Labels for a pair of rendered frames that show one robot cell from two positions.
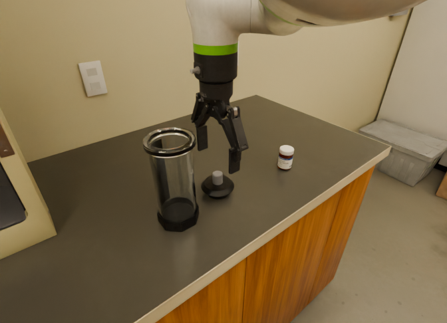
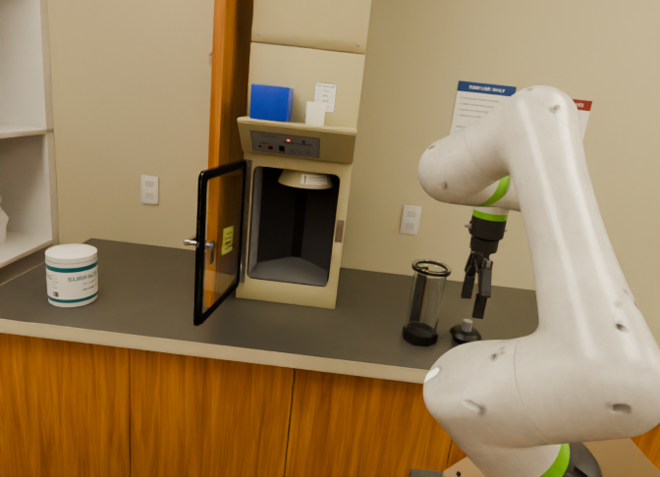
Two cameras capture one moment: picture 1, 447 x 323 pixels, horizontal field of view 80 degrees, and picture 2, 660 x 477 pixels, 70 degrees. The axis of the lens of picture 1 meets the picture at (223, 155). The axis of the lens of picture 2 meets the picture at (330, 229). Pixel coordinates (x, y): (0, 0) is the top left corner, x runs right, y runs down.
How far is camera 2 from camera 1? 0.81 m
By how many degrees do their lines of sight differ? 39
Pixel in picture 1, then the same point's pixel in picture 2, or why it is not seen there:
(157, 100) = (462, 258)
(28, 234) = (321, 297)
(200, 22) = not seen: hidden behind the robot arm
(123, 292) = (357, 348)
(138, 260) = (375, 342)
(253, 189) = not seen: hidden behind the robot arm
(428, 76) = not seen: outside the picture
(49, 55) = (386, 193)
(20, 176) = (337, 256)
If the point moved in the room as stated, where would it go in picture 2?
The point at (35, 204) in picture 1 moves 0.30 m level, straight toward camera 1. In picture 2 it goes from (334, 279) to (340, 323)
